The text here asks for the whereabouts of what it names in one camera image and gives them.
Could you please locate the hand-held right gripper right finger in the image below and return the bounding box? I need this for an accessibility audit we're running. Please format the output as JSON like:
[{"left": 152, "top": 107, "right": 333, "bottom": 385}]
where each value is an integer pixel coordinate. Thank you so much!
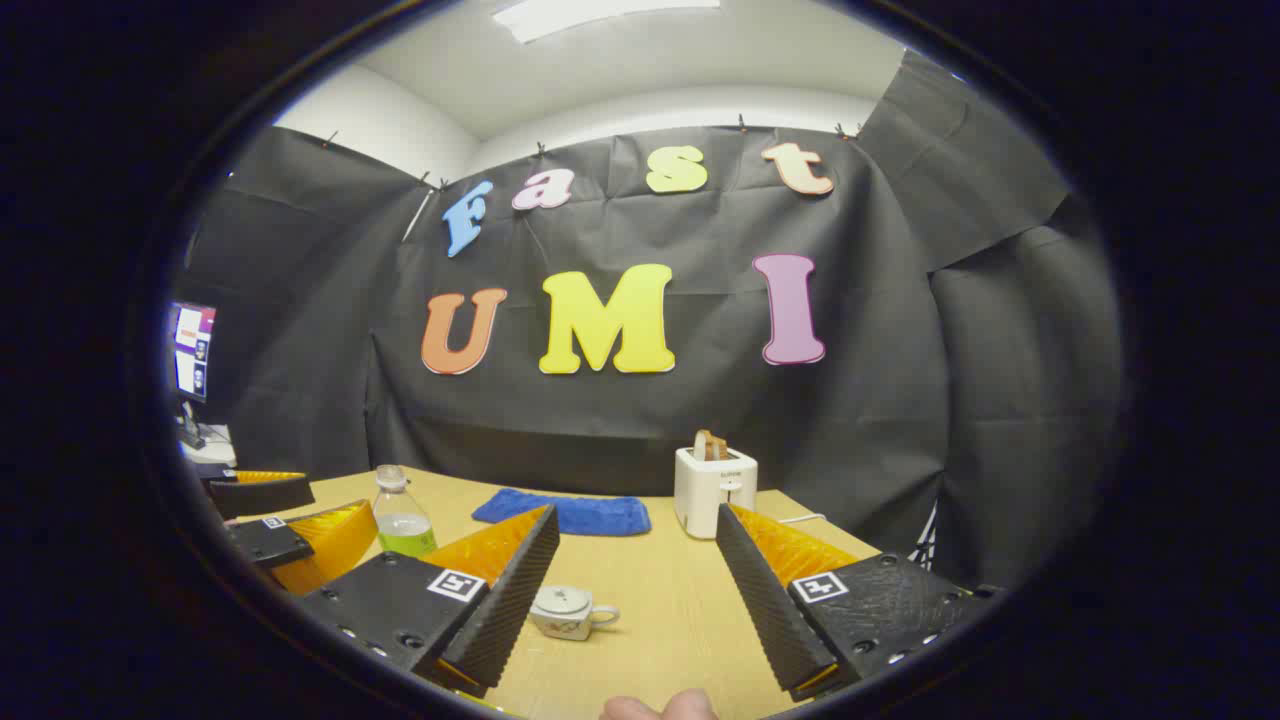
[{"left": 716, "top": 502, "right": 1003, "bottom": 703}]

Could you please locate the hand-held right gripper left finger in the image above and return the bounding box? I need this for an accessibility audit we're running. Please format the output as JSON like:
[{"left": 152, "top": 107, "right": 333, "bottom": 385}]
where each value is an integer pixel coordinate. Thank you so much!
[{"left": 300, "top": 505, "right": 561, "bottom": 699}]

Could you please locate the white ceramic teacup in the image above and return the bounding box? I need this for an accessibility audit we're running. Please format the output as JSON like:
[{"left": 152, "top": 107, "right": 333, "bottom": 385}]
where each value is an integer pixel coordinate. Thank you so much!
[{"left": 528, "top": 590, "right": 621, "bottom": 641}]

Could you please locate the green label water bottle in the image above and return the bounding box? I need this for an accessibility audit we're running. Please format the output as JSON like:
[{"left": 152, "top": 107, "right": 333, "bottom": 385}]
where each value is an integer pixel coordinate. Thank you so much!
[{"left": 372, "top": 465, "right": 438, "bottom": 559}]

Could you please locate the white side table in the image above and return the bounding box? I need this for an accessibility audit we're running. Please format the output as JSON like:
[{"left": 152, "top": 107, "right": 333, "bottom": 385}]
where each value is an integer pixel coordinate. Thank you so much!
[{"left": 180, "top": 425, "right": 239, "bottom": 469}]

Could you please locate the blue folded cloth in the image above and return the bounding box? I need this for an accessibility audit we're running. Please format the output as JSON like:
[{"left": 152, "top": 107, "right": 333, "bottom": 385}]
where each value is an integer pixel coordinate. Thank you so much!
[{"left": 471, "top": 488, "right": 652, "bottom": 537}]

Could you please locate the white toaster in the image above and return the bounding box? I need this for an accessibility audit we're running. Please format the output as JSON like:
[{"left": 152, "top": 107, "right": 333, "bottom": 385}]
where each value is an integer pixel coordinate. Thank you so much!
[{"left": 674, "top": 445, "right": 759, "bottom": 541}]

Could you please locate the computer monitor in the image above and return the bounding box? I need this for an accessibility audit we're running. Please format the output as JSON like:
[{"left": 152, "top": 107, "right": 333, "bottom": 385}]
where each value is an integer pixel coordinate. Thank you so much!
[{"left": 168, "top": 300, "right": 218, "bottom": 404}]

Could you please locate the ceiling light panel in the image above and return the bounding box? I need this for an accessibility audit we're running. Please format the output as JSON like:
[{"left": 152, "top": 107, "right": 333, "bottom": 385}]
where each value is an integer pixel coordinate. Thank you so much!
[{"left": 492, "top": 0, "right": 721, "bottom": 44}]

